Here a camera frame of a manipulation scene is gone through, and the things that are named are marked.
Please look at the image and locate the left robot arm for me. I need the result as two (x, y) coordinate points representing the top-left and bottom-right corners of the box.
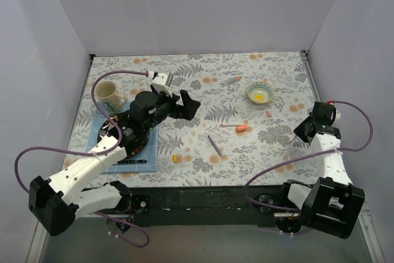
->
(29, 90), (201, 236)

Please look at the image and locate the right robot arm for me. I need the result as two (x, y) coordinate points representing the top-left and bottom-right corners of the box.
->
(278, 102), (365, 239)

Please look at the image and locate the purple marker pen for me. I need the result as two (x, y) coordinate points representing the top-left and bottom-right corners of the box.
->
(207, 135), (223, 157)

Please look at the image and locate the grey orange marker pen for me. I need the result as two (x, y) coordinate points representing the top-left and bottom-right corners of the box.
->
(222, 76), (242, 86)

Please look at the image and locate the yellow patterned bowl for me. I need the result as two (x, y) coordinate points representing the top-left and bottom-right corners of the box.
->
(246, 81), (275, 105)

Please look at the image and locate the floral tablecloth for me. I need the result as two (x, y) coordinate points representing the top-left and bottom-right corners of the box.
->
(61, 51), (330, 188)

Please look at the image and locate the beige ceramic mug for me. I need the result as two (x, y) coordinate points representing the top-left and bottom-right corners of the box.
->
(94, 81), (127, 114)

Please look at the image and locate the blue checked cloth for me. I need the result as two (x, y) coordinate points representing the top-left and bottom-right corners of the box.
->
(86, 100), (159, 174)

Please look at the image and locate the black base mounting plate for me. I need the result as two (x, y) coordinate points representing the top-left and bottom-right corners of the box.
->
(131, 186), (301, 233)

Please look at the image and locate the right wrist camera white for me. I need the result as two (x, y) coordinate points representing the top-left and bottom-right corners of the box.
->
(330, 106), (341, 124)

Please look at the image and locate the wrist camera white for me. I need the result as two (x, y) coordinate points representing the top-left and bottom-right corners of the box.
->
(330, 106), (341, 124)
(150, 72), (174, 97)

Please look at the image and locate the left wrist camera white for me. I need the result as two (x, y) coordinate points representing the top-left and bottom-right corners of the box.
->
(150, 72), (174, 97)

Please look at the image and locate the purple cable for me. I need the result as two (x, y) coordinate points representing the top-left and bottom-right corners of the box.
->
(95, 210), (151, 248)
(14, 69), (155, 193)
(244, 100), (374, 214)
(276, 227), (312, 237)

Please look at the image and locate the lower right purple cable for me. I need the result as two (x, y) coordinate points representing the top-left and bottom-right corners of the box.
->
(276, 227), (312, 237)

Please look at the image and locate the aluminium frame rail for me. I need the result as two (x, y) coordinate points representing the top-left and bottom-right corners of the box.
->
(273, 207), (385, 263)

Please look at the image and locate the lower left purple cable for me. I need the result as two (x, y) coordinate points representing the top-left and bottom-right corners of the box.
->
(95, 210), (151, 248)

